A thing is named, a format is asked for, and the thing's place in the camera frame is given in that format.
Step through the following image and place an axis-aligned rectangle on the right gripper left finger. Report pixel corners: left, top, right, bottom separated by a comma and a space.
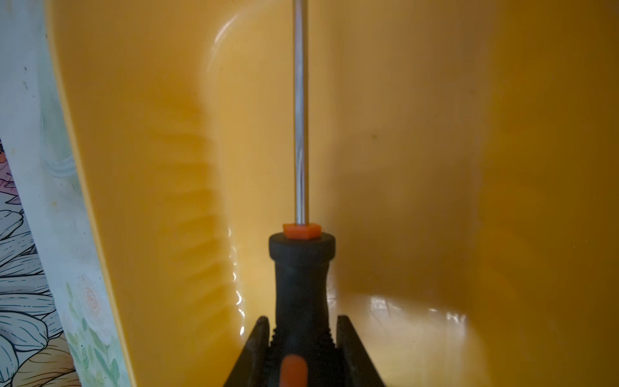
223, 316, 270, 387

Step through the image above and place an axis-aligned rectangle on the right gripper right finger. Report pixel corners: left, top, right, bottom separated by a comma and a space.
336, 315, 385, 387

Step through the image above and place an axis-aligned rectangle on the orange black screwdriver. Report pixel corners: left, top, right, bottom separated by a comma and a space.
266, 1, 339, 386

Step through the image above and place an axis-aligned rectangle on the yellow plastic bin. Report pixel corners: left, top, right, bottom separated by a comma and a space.
46, 1, 618, 386

